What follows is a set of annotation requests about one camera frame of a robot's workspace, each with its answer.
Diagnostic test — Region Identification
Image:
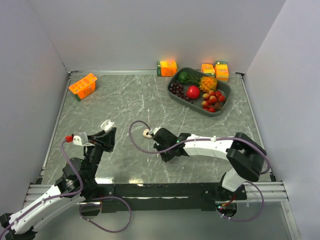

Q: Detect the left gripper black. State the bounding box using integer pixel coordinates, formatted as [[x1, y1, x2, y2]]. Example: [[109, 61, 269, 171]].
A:
[[83, 126, 116, 178]]

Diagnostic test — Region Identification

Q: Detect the white earbud charging case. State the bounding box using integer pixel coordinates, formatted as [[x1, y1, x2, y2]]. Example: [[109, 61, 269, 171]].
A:
[[100, 119, 115, 132]]

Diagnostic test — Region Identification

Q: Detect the beige earbud charging case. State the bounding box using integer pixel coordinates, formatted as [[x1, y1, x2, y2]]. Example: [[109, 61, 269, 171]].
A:
[[142, 129, 153, 139]]

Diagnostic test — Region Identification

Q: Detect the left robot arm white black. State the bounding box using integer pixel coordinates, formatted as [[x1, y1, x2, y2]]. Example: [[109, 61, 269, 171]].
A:
[[0, 127, 117, 240]]

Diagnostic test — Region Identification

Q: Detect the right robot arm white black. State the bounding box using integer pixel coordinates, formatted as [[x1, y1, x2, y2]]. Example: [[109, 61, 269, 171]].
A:
[[150, 127, 266, 199]]

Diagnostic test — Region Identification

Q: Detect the purple grape bunch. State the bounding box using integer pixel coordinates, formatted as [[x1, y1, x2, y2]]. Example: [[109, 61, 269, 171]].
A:
[[168, 82, 193, 104]]

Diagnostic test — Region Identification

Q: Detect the orange juice carton left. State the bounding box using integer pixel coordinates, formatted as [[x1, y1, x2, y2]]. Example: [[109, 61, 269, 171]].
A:
[[68, 73, 98, 101]]

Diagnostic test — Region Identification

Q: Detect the red apple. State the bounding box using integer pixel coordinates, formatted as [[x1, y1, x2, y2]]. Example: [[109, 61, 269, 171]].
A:
[[186, 85, 201, 100]]

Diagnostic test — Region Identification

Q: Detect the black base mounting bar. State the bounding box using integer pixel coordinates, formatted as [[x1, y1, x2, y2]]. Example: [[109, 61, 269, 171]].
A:
[[84, 182, 247, 213]]

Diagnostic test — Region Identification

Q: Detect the red cherry bunch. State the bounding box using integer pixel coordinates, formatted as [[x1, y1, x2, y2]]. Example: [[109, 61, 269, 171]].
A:
[[201, 90, 226, 113]]

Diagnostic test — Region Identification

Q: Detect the green lime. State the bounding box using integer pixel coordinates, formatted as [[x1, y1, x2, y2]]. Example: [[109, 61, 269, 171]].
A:
[[178, 71, 189, 83]]

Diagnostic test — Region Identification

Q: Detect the green leafy sprig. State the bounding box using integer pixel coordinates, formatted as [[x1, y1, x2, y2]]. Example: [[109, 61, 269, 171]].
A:
[[186, 74, 201, 86]]

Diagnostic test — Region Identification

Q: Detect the orange spiky fruit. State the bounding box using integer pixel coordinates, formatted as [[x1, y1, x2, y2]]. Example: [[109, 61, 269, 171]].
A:
[[199, 76, 218, 93]]

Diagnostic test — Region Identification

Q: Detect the orange juice carton centre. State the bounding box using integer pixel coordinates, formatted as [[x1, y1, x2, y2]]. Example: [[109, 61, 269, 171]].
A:
[[156, 61, 178, 77]]

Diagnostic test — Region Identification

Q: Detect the dark grey fruit tray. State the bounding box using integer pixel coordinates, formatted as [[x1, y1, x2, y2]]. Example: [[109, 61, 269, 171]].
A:
[[167, 67, 231, 117]]

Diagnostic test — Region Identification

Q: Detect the orange juice carton lying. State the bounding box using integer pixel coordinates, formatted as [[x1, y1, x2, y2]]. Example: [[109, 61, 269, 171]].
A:
[[201, 63, 216, 77]]

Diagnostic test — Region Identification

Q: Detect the orange juice carton right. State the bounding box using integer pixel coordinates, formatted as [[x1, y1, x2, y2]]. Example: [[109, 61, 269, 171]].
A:
[[214, 61, 229, 82]]

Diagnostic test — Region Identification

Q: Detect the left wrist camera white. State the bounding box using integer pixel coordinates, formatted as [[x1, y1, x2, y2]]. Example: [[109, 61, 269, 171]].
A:
[[72, 131, 88, 146]]

